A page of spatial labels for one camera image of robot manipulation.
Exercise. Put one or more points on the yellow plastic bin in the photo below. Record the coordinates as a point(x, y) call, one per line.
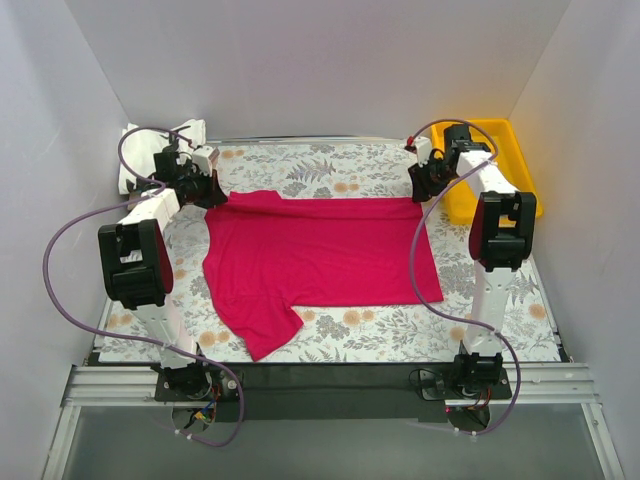
point(460, 202)

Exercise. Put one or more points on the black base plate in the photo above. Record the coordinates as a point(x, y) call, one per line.
point(329, 391)

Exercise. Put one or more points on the magenta t shirt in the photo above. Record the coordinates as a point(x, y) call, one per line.
point(268, 255)

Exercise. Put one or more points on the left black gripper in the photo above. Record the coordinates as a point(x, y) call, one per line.
point(201, 188)

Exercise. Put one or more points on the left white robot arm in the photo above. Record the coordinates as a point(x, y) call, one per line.
point(137, 270)

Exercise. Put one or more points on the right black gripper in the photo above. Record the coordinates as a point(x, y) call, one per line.
point(424, 180)

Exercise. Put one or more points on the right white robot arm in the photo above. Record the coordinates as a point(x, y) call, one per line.
point(500, 240)

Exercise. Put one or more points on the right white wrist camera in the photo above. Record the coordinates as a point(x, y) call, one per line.
point(421, 147)

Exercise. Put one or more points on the aluminium front rail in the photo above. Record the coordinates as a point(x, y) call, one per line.
point(333, 421)

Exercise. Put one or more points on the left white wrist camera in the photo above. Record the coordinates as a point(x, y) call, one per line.
point(205, 157)

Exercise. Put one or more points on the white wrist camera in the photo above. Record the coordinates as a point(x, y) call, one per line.
point(205, 157)
point(421, 147)

